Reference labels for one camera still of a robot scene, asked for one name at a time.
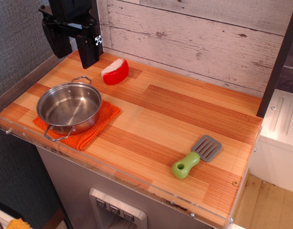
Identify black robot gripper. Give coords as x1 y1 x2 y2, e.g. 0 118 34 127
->
39 0 99 69

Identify stainless steel pot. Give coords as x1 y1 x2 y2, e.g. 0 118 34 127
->
36 76 102 141

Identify aluminium extrusion post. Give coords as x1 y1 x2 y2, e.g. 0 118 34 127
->
89 0 103 55

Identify grey toy fridge cabinet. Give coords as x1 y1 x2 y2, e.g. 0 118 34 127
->
37 147 229 229

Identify clear acrylic edge guard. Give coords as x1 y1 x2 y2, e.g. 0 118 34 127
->
0 111 262 229

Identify white plastic cabinet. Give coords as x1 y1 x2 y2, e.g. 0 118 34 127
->
249 90 293 192

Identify dark vertical post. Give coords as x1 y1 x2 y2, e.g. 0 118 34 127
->
256 13 293 118

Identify silver dispenser panel with buttons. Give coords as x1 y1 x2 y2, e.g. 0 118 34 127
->
89 187 148 229

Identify yellow object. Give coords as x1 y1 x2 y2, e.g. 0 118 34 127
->
6 219 31 229

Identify green handled grey spatula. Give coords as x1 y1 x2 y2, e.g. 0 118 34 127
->
172 135 222 179

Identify orange knitted cloth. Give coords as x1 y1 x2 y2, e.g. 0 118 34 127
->
32 100 122 151

